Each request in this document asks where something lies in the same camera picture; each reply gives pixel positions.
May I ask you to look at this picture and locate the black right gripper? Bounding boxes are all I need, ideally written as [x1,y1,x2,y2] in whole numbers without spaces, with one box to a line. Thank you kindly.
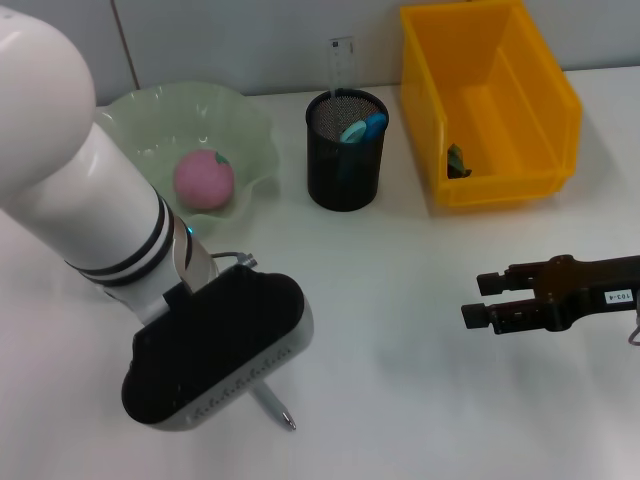
[460,254,640,336]

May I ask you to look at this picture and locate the green plastic wrapper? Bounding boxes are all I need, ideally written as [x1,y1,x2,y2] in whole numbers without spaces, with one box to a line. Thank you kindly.
[446,143,475,180]

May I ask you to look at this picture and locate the blue teal scissors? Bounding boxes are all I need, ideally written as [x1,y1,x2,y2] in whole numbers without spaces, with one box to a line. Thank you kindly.
[339,113,389,146]

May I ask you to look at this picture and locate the grey silver pen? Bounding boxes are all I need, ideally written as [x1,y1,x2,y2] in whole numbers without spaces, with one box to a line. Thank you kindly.
[252,382,297,432]

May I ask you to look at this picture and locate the clear plastic ruler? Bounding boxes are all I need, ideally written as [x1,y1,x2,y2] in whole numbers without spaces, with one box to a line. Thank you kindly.
[327,35,357,96]

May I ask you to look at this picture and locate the pink toy peach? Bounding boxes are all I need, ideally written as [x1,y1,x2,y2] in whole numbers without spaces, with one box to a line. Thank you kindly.
[173,148,236,211]

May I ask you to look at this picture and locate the black mesh pen holder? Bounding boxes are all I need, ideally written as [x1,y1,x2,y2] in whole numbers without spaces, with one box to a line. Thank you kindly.
[305,88,391,213]

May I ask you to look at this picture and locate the pale green wavy fruit bowl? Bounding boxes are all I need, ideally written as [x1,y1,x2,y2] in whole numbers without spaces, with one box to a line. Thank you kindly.
[93,82,280,236]

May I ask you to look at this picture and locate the yellow plastic bin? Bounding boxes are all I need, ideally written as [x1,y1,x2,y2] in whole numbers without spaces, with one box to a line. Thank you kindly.
[398,0,584,207]

